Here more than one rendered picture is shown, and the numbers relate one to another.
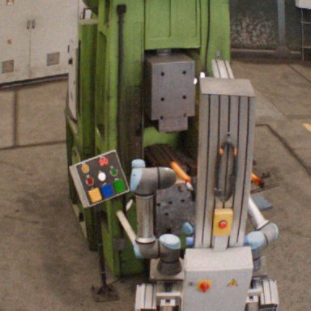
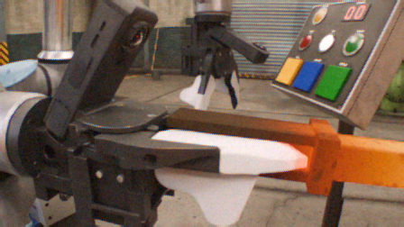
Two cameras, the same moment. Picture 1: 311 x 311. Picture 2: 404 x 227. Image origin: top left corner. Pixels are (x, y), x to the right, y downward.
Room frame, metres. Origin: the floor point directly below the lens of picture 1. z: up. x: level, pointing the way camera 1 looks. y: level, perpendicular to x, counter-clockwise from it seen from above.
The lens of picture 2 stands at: (3.68, -0.39, 1.09)
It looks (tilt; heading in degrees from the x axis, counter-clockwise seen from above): 15 degrees down; 122
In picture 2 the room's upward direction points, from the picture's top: straight up
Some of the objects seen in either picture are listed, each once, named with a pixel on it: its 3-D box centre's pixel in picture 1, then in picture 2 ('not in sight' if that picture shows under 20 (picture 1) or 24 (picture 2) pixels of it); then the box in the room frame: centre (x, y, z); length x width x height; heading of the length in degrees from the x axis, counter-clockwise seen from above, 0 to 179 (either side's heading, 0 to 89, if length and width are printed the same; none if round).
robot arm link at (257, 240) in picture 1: (254, 244); not in sight; (2.91, -0.58, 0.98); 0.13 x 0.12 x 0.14; 135
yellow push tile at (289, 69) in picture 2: (95, 195); (289, 71); (3.48, 0.38, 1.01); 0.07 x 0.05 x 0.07; 133
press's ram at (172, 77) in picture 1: (169, 79); not in sight; (4.11, -0.09, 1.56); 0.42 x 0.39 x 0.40; 18
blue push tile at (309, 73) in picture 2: (106, 190); (308, 77); (3.55, 0.31, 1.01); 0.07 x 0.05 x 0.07; 133
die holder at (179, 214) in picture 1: (169, 192); not in sight; (4.12, -0.10, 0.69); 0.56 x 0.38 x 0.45; 18
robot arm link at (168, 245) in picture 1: (168, 247); (19, 86); (2.92, -0.08, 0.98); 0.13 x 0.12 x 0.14; 96
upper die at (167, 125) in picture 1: (163, 113); not in sight; (4.09, -0.05, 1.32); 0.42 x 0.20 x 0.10; 18
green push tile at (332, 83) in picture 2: (118, 185); (334, 83); (3.62, 0.23, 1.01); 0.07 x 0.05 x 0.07; 133
